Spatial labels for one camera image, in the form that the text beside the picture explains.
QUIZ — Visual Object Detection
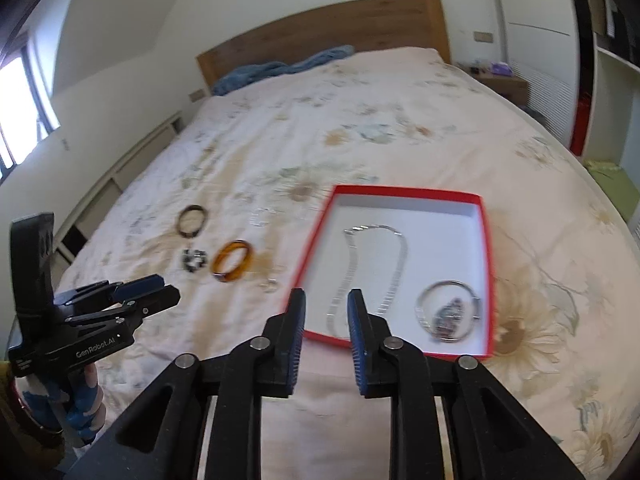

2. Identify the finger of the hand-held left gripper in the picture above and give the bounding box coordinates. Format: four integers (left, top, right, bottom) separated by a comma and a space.
54, 274, 166, 307
65, 285, 182, 329

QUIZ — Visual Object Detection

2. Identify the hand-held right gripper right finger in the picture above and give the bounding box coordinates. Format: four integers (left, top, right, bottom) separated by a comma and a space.
347, 288, 586, 480

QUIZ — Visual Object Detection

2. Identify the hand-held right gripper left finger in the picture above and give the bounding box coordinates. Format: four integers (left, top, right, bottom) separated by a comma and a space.
65, 288, 307, 480

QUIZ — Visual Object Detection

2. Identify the silver chain necklace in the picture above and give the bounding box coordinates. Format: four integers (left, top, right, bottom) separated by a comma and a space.
326, 224, 408, 333

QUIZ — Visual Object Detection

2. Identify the red jewelry box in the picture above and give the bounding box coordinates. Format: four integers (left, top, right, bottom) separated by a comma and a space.
291, 184, 498, 362

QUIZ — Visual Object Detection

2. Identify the person's left forearm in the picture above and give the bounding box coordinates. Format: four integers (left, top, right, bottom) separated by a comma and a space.
0, 360, 76, 480

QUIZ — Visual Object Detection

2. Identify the person's left hand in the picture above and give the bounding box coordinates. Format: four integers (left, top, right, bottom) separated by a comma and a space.
67, 360, 107, 445

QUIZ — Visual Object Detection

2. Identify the amber bangle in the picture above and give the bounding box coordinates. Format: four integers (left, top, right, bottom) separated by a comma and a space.
210, 240, 254, 283

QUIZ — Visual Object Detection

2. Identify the silver bangle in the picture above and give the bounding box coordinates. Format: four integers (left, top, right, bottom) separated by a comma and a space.
416, 280, 483, 343

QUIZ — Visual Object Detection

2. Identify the low white cabinet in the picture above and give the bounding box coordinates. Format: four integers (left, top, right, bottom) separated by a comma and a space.
55, 110, 183, 261

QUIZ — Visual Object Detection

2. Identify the window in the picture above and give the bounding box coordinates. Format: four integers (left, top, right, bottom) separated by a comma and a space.
0, 35, 61, 171

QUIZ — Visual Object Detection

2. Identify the floral bed sheet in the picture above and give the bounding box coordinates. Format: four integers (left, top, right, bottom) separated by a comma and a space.
50, 46, 640, 480

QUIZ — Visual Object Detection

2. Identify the blue blanket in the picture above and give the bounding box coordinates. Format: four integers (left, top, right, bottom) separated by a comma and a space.
210, 45, 356, 97

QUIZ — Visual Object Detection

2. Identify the wooden nightstand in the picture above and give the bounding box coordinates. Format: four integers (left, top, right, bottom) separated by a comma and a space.
457, 60, 530, 106

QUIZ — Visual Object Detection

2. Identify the green cushion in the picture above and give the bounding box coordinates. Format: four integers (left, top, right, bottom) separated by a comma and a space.
585, 159, 640, 226

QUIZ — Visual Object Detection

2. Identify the wooden headboard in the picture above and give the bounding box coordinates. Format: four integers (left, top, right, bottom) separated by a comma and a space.
196, 0, 453, 93

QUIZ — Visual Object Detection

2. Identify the white wardrobe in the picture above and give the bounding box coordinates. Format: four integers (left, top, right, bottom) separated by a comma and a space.
487, 0, 581, 146

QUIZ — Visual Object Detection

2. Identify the white open shelf unit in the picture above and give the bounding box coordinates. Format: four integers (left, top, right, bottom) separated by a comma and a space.
575, 0, 640, 171

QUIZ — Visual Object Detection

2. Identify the black and white bead bracelet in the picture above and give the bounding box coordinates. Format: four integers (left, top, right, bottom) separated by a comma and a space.
181, 247, 208, 273

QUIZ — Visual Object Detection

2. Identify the dark bead bracelet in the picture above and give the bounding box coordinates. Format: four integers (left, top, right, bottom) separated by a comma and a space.
176, 204, 210, 237

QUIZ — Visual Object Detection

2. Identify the multicolour beaded bracelet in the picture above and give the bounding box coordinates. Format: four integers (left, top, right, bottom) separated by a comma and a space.
431, 297, 468, 341

